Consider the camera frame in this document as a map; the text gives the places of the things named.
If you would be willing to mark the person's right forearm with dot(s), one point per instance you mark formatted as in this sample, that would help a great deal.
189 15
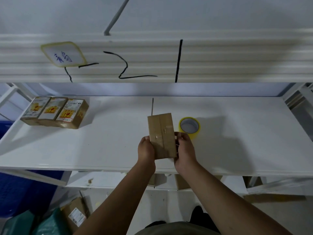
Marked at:
232 208

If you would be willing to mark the cardboard box with white label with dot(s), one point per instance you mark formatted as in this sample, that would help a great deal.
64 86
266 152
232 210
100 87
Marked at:
80 115

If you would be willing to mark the person's dark trousers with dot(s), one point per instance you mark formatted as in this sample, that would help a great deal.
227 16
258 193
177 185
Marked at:
203 217

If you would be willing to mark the person's olive shirt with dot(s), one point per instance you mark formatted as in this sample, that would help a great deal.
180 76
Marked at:
176 229

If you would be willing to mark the person's left hand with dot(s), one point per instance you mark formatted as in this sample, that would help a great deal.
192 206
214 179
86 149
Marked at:
146 154

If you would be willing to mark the blue plastic crate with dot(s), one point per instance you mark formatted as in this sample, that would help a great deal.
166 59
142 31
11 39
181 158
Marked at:
24 193

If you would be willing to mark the cardboard box with printed label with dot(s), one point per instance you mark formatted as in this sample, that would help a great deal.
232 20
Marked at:
34 107

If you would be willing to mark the yellow tape roll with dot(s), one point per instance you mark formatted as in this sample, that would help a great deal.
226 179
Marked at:
194 135

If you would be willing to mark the floor cardboard parcel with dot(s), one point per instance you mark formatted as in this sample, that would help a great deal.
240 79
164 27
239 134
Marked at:
73 208

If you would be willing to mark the green plastic mailer package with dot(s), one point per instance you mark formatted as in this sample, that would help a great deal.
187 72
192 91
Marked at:
18 223
51 222

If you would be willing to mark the person's left forearm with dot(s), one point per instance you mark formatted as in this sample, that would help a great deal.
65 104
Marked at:
115 208

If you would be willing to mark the plain brown cardboard box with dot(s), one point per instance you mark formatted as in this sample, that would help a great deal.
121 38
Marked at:
161 134

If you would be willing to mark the white metal shelving rack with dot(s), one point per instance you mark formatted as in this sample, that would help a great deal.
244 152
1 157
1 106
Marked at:
97 144

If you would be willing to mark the person's right hand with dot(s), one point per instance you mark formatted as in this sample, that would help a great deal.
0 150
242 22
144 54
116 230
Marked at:
185 154

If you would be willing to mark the labelled box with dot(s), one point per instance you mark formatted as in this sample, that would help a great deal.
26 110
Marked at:
52 108

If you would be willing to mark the yellow-edged white sticker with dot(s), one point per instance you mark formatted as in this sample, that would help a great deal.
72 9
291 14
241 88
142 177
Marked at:
63 54

